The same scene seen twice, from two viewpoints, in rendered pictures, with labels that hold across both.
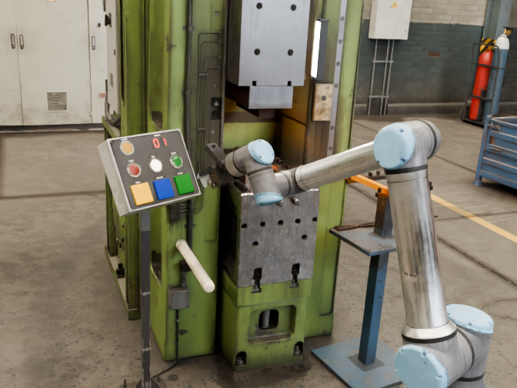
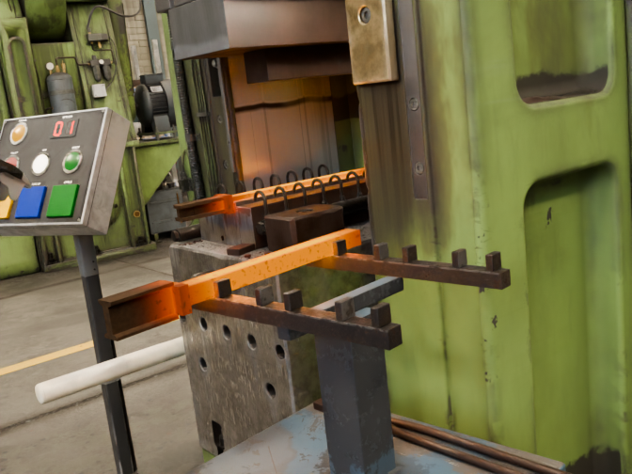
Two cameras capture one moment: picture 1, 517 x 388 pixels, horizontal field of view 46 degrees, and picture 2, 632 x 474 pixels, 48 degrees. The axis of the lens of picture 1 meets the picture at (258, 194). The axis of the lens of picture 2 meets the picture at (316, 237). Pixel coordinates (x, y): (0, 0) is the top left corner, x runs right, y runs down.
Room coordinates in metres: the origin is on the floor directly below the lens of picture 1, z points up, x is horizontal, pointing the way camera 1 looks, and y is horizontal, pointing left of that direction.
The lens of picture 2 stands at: (2.37, -1.38, 1.18)
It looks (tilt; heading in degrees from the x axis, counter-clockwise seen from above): 11 degrees down; 75
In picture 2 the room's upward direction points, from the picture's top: 7 degrees counter-clockwise
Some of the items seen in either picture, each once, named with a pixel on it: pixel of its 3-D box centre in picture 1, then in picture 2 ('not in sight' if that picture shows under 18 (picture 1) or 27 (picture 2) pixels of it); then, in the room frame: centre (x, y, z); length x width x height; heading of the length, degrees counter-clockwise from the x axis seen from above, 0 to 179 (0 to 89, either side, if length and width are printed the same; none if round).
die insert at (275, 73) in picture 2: (254, 105); (317, 61); (2.79, 0.04, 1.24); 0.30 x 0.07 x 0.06; 22
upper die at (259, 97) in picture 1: (253, 89); (289, 23); (2.75, 0.05, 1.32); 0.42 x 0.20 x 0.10; 22
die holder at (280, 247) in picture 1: (256, 216); (343, 326); (2.78, 0.00, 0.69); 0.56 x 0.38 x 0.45; 22
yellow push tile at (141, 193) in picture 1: (141, 194); (2, 204); (2.10, 0.43, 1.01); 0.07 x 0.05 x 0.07; 137
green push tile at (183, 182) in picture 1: (183, 184); (64, 201); (2.25, 0.30, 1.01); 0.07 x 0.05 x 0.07; 137
